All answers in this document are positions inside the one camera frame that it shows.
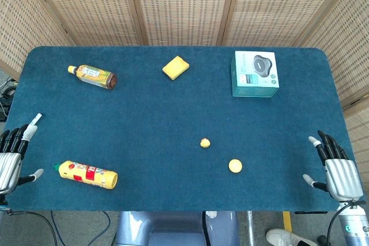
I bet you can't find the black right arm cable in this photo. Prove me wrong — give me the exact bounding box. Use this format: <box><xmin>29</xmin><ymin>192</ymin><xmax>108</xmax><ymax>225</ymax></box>
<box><xmin>326</xmin><ymin>199</ymin><xmax>365</xmax><ymax>246</ymax></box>

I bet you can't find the black cable bundle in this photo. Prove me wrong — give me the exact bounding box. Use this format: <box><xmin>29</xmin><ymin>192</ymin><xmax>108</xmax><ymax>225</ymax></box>
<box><xmin>0</xmin><ymin>77</ymin><xmax>18</xmax><ymax>123</ymax></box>

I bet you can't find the blue carpet table cover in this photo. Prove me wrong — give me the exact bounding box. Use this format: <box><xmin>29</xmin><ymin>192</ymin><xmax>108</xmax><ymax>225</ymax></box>
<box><xmin>4</xmin><ymin>46</ymin><xmax>366</xmax><ymax>212</ymax></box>

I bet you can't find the blue floor cable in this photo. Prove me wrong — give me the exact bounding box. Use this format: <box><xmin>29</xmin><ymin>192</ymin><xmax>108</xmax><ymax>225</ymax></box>
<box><xmin>51</xmin><ymin>210</ymin><xmax>112</xmax><ymax>246</ymax></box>

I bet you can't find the white shoe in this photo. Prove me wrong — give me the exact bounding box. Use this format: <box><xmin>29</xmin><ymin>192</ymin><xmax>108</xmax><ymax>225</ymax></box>
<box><xmin>265</xmin><ymin>228</ymin><xmax>318</xmax><ymax>246</ymax></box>

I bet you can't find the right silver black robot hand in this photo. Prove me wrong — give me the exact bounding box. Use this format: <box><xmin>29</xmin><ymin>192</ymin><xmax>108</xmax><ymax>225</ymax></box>
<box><xmin>302</xmin><ymin>130</ymin><xmax>364</xmax><ymax>202</ymax></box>

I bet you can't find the yellow juice bottle red label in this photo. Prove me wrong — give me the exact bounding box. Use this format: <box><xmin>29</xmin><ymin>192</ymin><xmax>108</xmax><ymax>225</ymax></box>
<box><xmin>54</xmin><ymin>160</ymin><xmax>119</xmax><ymax>191</ymax></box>

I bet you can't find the blue-grey robot torso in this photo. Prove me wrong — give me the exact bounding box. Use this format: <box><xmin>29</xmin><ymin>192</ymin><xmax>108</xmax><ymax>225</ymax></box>
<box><xmin>114</xmin><ymin>210</ymin><xmax>240</xmax><ymax>246</ymax></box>

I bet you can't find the teal product box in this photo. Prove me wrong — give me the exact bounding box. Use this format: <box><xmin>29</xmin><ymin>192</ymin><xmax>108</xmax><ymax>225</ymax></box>
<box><xmin>230</xmin><ymin>50</ymin><xmax>280</xmax><ymax>98</ymax></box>

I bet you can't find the yellow floor tape strip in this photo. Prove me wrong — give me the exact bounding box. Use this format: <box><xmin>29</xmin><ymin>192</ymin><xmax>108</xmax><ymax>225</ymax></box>
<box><xmin>282</xmin><ymin>211</ymin><xmax>292</xmax><ymax>233</ymax></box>

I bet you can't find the yellow round scalloped dish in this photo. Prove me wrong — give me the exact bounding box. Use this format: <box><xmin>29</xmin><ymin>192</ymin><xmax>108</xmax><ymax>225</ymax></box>
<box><xmin>228</xmin><ymin>158</ymin><xmax>243</xmax><ymax>175</ymax></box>

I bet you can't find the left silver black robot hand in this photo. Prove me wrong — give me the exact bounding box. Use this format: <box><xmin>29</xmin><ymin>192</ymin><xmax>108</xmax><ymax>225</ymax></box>
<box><xmin>0</xmin><ymin>124</ymin><xmax>44</xmax><ymax>195</ymax></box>

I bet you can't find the yellow sponge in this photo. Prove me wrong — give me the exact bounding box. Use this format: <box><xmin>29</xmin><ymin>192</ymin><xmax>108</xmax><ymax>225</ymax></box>
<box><xmin>161</xmin><ymin>55</ymin><xmax>190</xmax><ymax>81</ymax></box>

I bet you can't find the black torso cable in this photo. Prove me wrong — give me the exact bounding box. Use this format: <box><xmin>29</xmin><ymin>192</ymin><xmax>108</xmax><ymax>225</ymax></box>
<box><xmin>201</xmin><ymin>211</ymin><xmax>210</xmax><ymax>246</ymax></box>

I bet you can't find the tea bottle with yellow cap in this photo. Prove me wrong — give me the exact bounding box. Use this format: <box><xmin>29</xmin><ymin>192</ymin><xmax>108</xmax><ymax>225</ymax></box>
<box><xmin>67</xmin><ymin>64</ymin><xmax>118</xmax><ymax>90</ymax></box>

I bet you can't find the woven bamboo folding screen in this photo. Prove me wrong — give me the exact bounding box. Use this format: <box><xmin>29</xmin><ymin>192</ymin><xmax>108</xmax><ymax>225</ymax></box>
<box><xmin>0</xmin><ymin>0</ymin><xmax>369</xmax><ymax>183</ymax></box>

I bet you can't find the black floor cable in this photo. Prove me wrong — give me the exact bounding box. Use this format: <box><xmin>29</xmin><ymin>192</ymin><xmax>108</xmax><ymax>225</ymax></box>
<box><xmin>5</xmin><ymin>210</ymin><xmax>61</xmax><ymax>246</ymax></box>

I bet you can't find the silver table leg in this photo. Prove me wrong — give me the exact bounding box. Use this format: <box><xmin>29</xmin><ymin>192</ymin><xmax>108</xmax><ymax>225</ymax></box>
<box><xmin>247</xmin><ymin>210</ymin><xmax>255</xmax><ymax>246</ymax></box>

